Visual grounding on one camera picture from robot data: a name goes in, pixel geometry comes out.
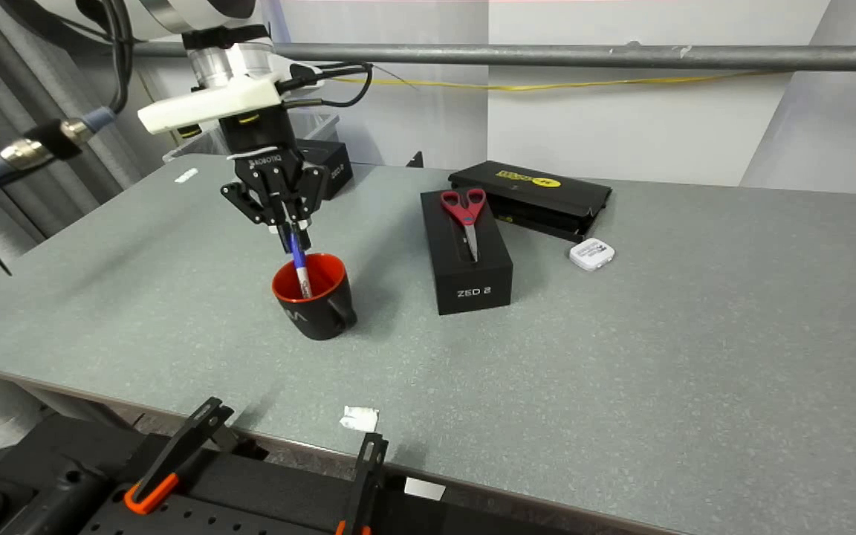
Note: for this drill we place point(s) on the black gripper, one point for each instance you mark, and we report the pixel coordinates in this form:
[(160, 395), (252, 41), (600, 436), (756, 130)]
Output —
[(264, 150)]

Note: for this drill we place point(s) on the blue pen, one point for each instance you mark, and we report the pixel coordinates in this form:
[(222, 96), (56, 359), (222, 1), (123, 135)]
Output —
[(298, 270)]

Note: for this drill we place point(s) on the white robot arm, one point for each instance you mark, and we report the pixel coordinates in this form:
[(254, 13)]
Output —
[(225, 54)]

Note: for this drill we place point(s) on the black cup red inside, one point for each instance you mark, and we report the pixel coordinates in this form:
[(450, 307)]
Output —
[(322, 301)]

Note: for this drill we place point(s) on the black box with white print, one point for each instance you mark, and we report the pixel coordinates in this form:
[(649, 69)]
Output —
[(337, 164)]

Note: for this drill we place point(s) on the white tape square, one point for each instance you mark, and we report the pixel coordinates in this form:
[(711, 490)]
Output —
[(187, 176)]

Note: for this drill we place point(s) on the long black box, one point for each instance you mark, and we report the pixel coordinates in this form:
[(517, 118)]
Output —
[(474, 271)]

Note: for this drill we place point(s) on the small white tape piece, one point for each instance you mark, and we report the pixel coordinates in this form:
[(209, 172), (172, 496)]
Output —
[(359, 417)]

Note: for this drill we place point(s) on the flat black box yellow logo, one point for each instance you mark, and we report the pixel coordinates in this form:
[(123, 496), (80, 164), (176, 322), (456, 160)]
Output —
[(536, 196)]

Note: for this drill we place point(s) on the black perforated mounting base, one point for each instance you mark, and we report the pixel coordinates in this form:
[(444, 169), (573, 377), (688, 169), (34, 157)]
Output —
[(202, 508)]

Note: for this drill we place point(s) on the white label sticker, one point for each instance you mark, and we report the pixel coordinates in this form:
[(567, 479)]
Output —
[(424, 490)]

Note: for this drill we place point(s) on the small white square object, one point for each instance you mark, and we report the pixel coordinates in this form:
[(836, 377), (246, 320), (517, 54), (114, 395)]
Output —
[(592, 255)]

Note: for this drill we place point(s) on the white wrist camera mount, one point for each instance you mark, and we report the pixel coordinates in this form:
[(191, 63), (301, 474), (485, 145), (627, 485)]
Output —
[(209, 109)]

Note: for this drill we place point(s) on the small black bracket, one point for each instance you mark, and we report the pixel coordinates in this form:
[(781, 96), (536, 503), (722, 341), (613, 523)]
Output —
[(416, 160)]

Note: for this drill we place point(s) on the grey metal rail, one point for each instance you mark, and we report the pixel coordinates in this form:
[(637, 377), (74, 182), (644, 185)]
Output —
[(567, 54)]

